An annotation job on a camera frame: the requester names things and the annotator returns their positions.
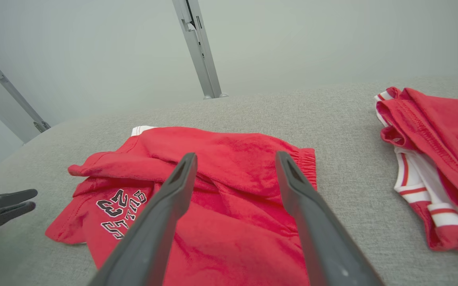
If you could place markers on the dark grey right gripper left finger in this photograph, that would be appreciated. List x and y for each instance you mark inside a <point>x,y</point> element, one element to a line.
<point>153,230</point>

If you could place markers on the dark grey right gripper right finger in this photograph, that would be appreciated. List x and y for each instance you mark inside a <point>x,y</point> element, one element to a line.
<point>324,238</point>

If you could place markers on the red basketball shorts white stripe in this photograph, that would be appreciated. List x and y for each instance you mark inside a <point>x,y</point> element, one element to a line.
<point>237,167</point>

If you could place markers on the red basketball jersey white trim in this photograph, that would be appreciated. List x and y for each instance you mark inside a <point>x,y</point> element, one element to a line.
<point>443,135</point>

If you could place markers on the grey corner partition post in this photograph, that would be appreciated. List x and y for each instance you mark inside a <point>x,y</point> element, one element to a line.
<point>6,95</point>

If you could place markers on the grey double partition post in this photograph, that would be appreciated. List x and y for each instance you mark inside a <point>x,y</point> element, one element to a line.
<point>201,51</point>

